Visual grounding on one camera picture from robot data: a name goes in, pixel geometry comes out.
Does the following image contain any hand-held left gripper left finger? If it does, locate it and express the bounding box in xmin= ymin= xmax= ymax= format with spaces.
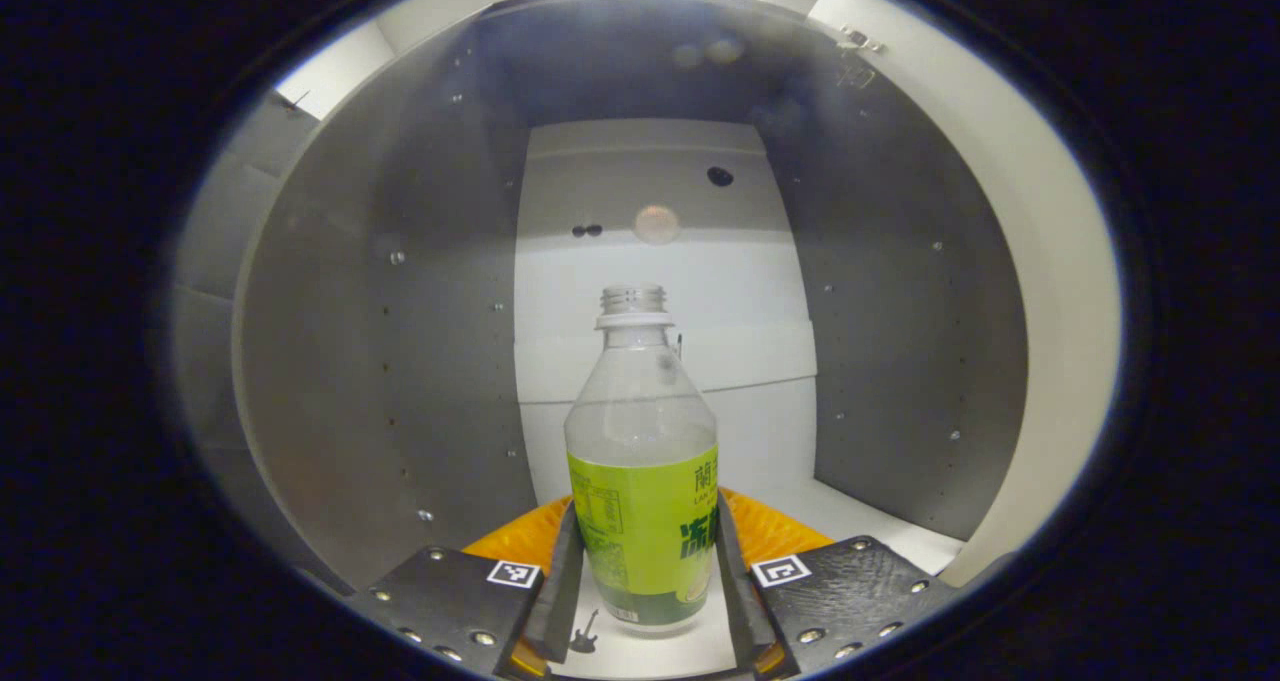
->
xmin=345 ymin=496 xmax=586 ymax=677

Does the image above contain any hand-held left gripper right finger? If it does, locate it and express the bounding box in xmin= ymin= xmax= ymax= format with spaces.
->
xmin=712 ymin=486 xmax=961 ymax=680

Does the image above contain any clear bottle green label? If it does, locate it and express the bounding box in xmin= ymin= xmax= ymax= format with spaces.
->
xmin=563 ymin=283 xmax=721 ymax=634

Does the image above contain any dark grey cabinet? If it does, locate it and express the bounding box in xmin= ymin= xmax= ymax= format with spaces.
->
xmin=232 ymin=0 xmax=1031 ymax=681

